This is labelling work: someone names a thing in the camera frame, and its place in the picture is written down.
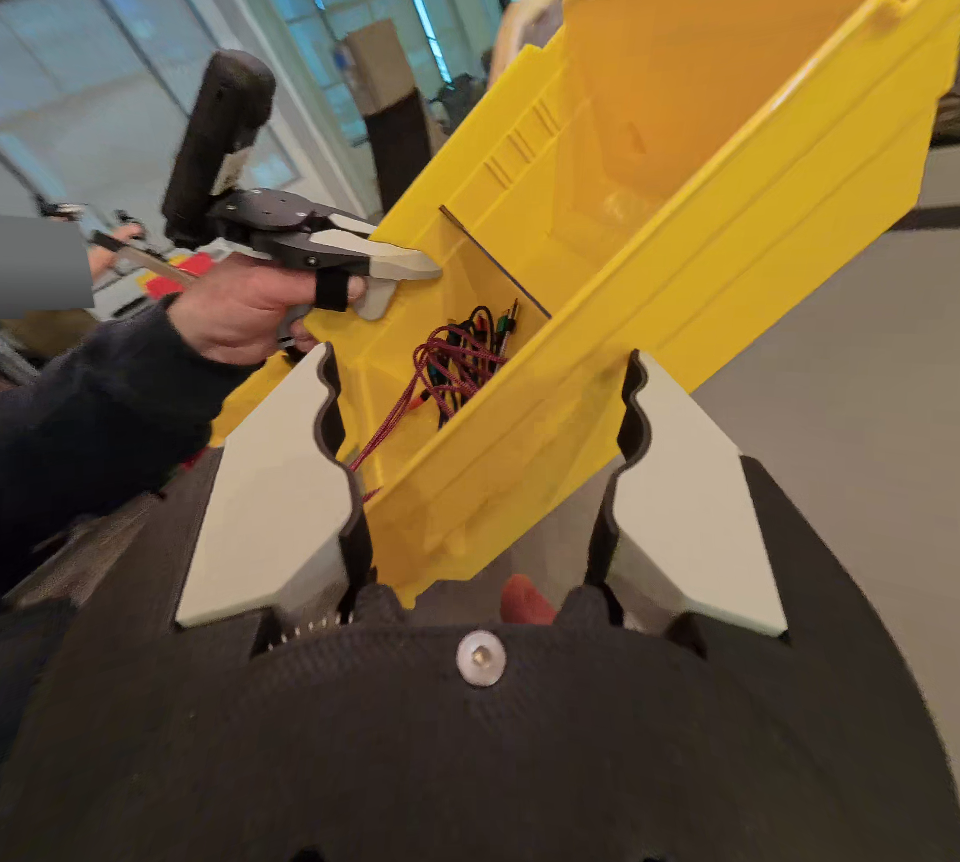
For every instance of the yellow plastic bin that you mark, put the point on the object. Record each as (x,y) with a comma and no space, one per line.
(675,201)

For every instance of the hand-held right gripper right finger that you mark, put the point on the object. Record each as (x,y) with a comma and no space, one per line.
(690,517)

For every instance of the person's left hand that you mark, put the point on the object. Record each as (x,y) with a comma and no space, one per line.
(240,314)

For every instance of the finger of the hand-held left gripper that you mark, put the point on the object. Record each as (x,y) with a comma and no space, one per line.
(397,265)
(352,226)

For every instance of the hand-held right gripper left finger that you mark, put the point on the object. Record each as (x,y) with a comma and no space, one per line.
(262,502)

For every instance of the cardboard box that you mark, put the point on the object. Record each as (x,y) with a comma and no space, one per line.
(379,63)

